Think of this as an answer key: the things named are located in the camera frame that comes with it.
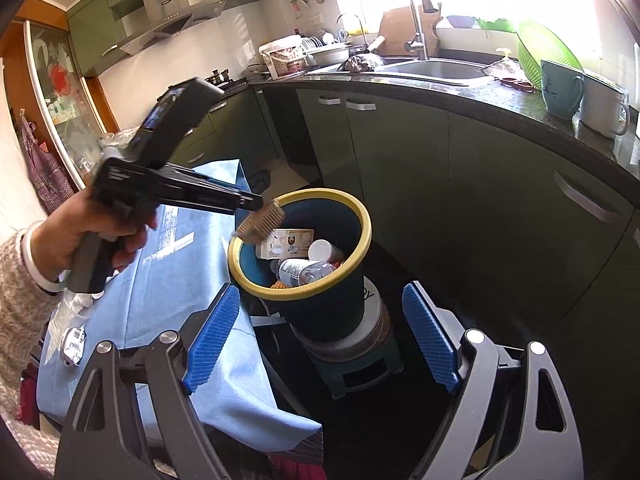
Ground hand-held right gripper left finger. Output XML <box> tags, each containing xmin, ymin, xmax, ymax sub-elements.
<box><xmin>55</xmin><ymin>284</ymin><xmax>241</xmax><ymax>480</ymax></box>

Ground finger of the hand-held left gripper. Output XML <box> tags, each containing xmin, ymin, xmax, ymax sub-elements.
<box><xmin>166</xmin><ymin>163</ymin><xmax>252</xmax><ymax>193</ymax></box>
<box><xmin>159</xmin><ymin>181</ymin><xmax>266</xmax><ymax>216</ymax></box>

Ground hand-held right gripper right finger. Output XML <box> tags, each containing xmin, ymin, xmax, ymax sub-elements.
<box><xmin>401</xmin><ymin>282</ymin><xmax>586</xmax><ymax>480</ymax></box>

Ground brown plastic tray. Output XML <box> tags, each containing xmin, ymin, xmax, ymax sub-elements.
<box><xmin>232</xmin><ymin>199</ymin><xmax>286</xmax><ymax>247</ymax></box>

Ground printed paper box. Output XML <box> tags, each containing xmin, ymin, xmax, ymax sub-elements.
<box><xmin>256</xmin><ymin>228</ymin><xmax>315</xmax><ymax>260</ymax></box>

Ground dark blue yellow-rimmed bin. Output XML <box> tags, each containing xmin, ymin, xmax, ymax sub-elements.
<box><xmin>227</xmin><ymin>187</ymin><xmax>373</xmax><ymax>343</ymax></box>

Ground crushed clear plastic bottle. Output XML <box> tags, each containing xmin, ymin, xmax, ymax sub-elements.
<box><xmin>270</xmin><ymin>257</ymin><xmax>341</xmax><ymax>288</ymax></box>

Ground small white plastic cup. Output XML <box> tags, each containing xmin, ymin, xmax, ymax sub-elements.
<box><xmin>307</xmin><ymin>239</ymin><xmax>346</xmax><ymax>263</ymax></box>

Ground silver printed food packet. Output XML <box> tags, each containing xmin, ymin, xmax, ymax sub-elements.
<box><xmin>59</xmin><ymin>327</ymin><xmax>87</xmax><ymax>367</ymax></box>

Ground clear plastic wrap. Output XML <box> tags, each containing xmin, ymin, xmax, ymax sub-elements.
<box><xmin>50</xmin><ymin>287</ymin><xmax>96</xmax><ymax>341</ymax></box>

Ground person's left forearm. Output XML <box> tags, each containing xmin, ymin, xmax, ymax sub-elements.
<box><xmin>0</xmin><ymin>232</ymin><xmax>66</xmax><ymax>421</ymax></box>

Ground person's left hand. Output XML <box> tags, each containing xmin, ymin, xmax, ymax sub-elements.
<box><xmin>37</xmin><ymin>191</ymin><xmax>158</xmax><ymax>281</ymax></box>

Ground clear plastic bag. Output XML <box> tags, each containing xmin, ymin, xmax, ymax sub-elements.
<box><xmin>97</xmin><ymin>127</ymin><xmax>136</xmax><ymax>161</ymax></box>

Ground blue patterned tablecloth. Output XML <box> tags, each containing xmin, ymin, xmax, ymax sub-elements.
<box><xmin>35</xmin><ymin>159</ymin><xmax>323</xmax><ymax>453</ymax></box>

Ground checked hanging apron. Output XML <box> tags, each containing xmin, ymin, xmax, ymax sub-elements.
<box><xmin>19</xmin><ymin>109</ymin><xmax>76</xmax><ymax>213</ymax></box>

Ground glass sliding door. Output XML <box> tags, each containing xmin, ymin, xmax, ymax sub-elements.
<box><xmin>22</xmin><ymin>20</ymin><xmax>121</xmax><ymax>191</ymax></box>

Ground steel range hood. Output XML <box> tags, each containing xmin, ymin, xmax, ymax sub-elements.
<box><xmin>119</xmin><ymin>0</ymin><xmax>227</xmax><ymax>56</ymax></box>

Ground green upper kitchen cabinets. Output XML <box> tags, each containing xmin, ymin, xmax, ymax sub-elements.
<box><xmin>66</xmin><ymin>0</ymin><xmax>273</xmax><ymax>78</ymax></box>

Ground green kitchen cabinets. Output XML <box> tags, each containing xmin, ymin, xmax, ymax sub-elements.
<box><xmin>66</xmin><ymin>0</ymin><xmax>273</xmax><ymax>78</ymax></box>
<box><xmin>172</xmin><ymin>77</ymin><xmax>640</xmax><ymax>411</ymax></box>

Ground white plastic bucket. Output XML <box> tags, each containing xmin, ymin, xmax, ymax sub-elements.
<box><xmin>258</xmin><ymin>35</ymin><xmax>308</xmax><ymax>80</ymax></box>

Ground white basin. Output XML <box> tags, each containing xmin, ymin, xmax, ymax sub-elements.
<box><xmin>307</xmin><ymin>42</ymin><xmax>352</xmax><ymax>67</ymax></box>

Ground dish rack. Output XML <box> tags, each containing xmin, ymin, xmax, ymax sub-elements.
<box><xmin>301</xmin><ymin>30</ymin><xmax>351</xmax><ymax>51</ymax></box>

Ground green lower kitchen cabinets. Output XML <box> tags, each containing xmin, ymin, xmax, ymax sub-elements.
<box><xmin>172</xmin><ymin>77</ymin><xmax>640</xmax><ymax>411</ymax></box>

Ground grey dish cloth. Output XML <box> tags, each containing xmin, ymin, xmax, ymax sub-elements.
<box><xmin>344</xmin><ymin>54</ymin><xmax>385</xmax><ymax>74</ymax></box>

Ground brown cutting board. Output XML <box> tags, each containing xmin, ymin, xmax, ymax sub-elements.
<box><xmin>379</xmin><ymin>6</ymin><xmax>443</xmax><ymax>58</ymax></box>

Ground steel sink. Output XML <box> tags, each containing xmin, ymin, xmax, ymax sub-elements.
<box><xmin>307</xmin><ymin>55</ymin><xmax>493</xmax><ymax>87</ymax></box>

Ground steel faucet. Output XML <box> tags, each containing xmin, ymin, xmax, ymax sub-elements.
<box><xmin>404</xmin><ymin>0</ymin><xmax>441</xmax><ymax>61</ymax></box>

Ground red soap dish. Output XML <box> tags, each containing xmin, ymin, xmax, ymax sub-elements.
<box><xmin>500</xmin><ymin>76</ymin><xmax>538</xmax><ymax>93</ymax></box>

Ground teal mug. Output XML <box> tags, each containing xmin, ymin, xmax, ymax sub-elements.
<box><xmin>540</xmin><ymin>58</ymin><xmax>586</xmax><ymax>120</ymax></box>

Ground white mug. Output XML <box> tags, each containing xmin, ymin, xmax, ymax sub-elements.
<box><xmin>579</xmin><ymin>72</ymin><xmax>632</xmax><ymax>139</ymax></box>

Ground pump soap dispenser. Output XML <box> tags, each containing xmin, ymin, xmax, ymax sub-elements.
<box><xmin>492</xmin><ymin>47</ymin><xmax>518</xmax><ymax>78</ymax></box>

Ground green plastic colander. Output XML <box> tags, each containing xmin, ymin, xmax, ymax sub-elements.
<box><xmin>515</xmin><ymin>19</ymin><xmax>586</xmax><ymax>88</ymax></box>

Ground green plastic basin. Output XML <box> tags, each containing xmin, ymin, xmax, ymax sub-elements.
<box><xmin>475</xmin><ymin>16</ymin><xmax>520</xmax><ymax>35</ymax></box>

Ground white bangle bracelet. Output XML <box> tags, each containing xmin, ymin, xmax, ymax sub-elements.
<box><xmin>15</xmin><ymin>220</ymin><xmax>68</xmax><ymax>295</ymax></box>

